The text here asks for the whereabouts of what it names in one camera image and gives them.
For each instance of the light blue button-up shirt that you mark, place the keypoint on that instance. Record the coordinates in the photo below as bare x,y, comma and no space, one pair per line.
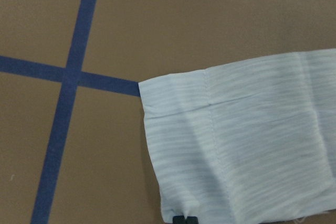
251,141

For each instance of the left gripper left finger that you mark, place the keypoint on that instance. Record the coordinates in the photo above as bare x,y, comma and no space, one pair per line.
178,220

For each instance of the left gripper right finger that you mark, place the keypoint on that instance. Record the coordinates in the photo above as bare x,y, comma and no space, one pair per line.
191,220

